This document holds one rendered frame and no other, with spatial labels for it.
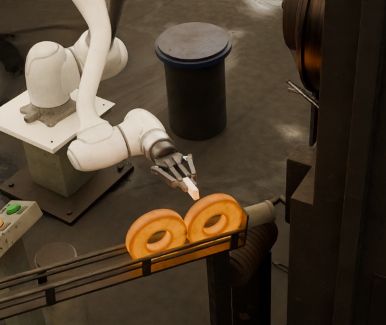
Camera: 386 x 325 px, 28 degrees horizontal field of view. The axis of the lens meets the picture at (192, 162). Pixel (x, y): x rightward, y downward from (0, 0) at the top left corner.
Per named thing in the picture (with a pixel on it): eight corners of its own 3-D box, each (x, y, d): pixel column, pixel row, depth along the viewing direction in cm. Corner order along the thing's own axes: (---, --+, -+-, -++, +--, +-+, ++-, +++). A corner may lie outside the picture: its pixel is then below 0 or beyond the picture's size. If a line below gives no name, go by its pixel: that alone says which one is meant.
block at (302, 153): (330, 217, 220) (335, 151, 205) (318, 235, 215) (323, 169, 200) (294, 206, 225) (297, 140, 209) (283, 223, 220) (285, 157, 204)
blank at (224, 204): (245, 194, 198) (238, 186, 200) (189, 209, 192) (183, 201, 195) (240, 239, 207) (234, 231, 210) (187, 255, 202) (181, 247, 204)
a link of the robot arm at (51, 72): (22, 93, 301) (13, 42, 288) (66, 80, 308) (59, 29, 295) (38, 113, 290) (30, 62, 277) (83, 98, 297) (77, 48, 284)
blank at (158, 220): (189, 209, 192) (183, 201, 195) (129, 226, 187) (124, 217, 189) (186, 255, 202) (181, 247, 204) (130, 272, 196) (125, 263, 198)
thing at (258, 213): (275, 226, 208) (277, 209, 205) (245, 235, 205) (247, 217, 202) (264, 212, 213) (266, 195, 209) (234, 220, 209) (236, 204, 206)
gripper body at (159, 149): (176, 157, 229) (189, 173, 222) (149, 166, 227) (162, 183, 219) (173, 136, 225) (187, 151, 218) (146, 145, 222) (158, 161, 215)
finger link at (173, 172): (167, 156, 220) (162, 158, 220) (182, 177, 211) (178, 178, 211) (169, 167, 222) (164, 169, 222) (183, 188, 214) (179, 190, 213)
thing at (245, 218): (245, 246, 207) (249, 215, 200) (243, 246, 206) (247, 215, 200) (232, 228, 212) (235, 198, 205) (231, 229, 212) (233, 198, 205)
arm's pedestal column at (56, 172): (-2, 191, 323) (-20, 131, 303) (63, 138, 347) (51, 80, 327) (71, 226, 304) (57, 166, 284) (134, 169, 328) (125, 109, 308)
